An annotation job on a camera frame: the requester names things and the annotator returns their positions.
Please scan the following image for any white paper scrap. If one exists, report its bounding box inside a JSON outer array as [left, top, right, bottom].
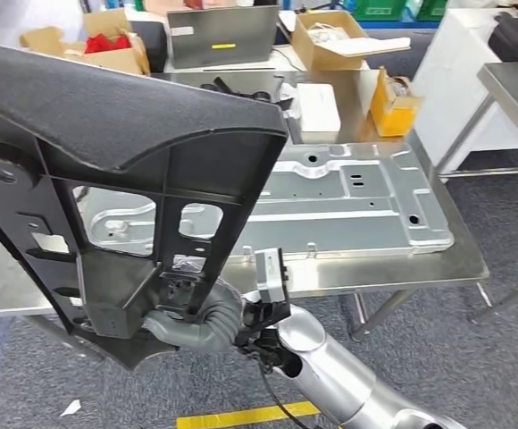
[[59, 400, 82, 419]]

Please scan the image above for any cardboard box with red item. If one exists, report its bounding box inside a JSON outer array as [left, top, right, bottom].
[[19, 8, 152, 77]]

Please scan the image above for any yellow carton box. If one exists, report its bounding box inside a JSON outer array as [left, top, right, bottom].
[[369, 66, 424, 139]]

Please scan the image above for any stamped sheet metal plate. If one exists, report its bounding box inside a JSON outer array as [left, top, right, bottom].
[[78, 140, 455, 260]]

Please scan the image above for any green plastic crate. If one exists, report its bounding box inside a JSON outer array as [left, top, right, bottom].
[[416, 0, 451, 22], [353, 0, 408, 22]]

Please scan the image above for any open cardboard box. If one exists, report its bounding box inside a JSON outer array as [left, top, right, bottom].
[[291, 10, 412, 72]]

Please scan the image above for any white flat box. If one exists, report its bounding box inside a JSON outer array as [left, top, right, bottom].
[[296, 82, 343, 135]]

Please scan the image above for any thin black cable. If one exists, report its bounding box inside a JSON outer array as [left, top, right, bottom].
[[257, 361, 313, 429]]

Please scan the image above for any black strap bundle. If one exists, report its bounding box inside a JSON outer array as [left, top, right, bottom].
[[199, 75, 294, 112]]

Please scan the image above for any black plastic panel part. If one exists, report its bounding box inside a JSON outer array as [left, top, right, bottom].
[[0, 39, 290, 373]]

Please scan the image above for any white cabinet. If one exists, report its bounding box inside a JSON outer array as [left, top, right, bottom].
[[412, 7, 518, 174]]

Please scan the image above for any red crumpled item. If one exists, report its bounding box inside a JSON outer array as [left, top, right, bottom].
[[84, 32, 133, 55]]

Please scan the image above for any steel workbench table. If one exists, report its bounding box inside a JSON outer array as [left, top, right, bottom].
[[0, 55, 491, 362]]

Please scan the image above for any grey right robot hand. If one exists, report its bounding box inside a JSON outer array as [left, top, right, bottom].
[[143, 310, 207, 351]]

